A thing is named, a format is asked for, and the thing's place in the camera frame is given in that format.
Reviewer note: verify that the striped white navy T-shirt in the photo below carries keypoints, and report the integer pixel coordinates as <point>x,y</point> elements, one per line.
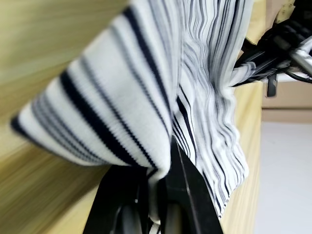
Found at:
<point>114,97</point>

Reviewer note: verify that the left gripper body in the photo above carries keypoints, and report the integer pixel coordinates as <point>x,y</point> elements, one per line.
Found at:
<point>280,39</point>

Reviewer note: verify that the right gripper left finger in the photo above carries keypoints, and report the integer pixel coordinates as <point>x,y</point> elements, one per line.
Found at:
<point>117,185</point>

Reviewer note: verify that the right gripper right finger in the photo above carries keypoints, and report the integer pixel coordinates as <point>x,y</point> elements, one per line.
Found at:
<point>187,185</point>

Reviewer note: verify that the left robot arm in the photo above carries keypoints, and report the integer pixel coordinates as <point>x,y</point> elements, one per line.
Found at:
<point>303,57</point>

